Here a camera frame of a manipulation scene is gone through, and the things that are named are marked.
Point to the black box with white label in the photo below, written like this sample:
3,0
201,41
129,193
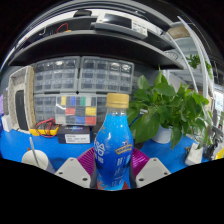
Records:
74,135

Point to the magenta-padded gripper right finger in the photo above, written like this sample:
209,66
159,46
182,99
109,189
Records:
153,171

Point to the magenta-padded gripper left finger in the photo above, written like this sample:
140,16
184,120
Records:
72,171

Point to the green potted plant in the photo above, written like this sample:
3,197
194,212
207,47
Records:
160,110

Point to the yellow multimeter with red leads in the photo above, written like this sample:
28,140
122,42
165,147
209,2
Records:
41,130

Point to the blue drink bottle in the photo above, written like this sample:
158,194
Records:
113,150

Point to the clear box of coloured parts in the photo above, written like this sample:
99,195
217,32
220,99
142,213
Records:
76,110

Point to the white stirring stick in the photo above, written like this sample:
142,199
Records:
34,151

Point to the white metal rack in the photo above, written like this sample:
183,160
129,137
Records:
200,60

